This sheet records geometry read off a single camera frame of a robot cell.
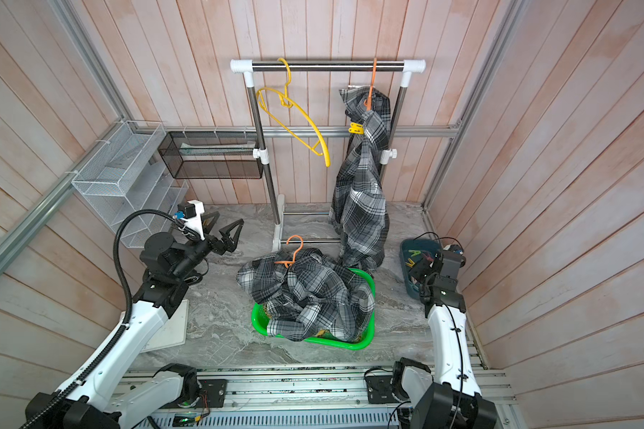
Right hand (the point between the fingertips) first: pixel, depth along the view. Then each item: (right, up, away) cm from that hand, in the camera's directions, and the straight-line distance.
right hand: (422, 260), depth 83 cm
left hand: (-56, +12, -12) cm, 59 cm away
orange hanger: (-42, -1, -2) cm, 42 cm away
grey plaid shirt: (-37, -8, -10) cm, 39 cm away
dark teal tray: (+4, +2, +21) cm, 22 cm away
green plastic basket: (-51, -18, -3) cm, 54 cm away
